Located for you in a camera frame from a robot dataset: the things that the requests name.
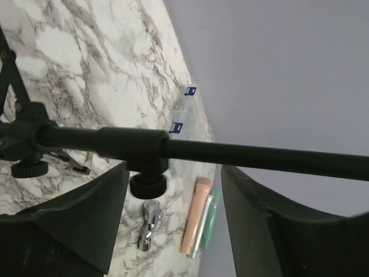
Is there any mint green microphone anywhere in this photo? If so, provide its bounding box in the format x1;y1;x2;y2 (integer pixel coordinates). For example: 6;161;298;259
201;189;221;250

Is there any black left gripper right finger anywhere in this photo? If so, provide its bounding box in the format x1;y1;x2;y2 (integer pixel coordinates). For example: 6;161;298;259
221;165;368;276

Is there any grey mesh microphone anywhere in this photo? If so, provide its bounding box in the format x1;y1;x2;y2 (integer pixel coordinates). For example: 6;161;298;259
189;194;213;259

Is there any black tripod microphone stand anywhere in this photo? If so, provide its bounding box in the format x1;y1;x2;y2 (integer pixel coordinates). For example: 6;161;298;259
1;37;368;199

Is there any silver metal bracket part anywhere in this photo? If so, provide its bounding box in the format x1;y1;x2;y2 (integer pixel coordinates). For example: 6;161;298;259
138;199;163;252

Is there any peach pink microphone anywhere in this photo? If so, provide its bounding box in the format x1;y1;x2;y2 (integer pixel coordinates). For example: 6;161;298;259
180;177;212;254

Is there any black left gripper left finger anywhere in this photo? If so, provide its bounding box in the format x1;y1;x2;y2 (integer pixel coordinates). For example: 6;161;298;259
1;163;129;276

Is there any clear plastic screw box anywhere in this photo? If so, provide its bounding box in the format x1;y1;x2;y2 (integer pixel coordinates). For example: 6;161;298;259
168;85;199;140

